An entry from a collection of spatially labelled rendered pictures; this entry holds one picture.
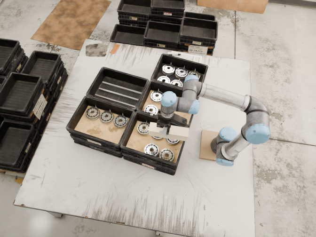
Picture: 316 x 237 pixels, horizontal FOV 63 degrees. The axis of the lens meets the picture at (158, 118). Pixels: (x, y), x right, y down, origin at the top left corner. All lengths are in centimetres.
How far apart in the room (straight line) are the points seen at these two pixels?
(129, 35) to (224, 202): 229
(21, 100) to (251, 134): 205
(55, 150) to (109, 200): 56
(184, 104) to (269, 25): 317
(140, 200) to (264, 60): 260
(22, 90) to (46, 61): 50
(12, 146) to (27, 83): 62
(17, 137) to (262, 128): 218
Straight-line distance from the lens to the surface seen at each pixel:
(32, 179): 203
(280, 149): 304
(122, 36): 334
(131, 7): 358
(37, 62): 310
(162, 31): 323
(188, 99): 129
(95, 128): 191
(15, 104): 269
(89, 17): 412
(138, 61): 244
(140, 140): 183
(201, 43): 295
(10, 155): 270
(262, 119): 141
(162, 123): 143
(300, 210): 289
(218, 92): 139
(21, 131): 278
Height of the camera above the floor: 247
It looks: 59 degrees down
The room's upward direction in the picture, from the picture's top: 3 degrees clockwise
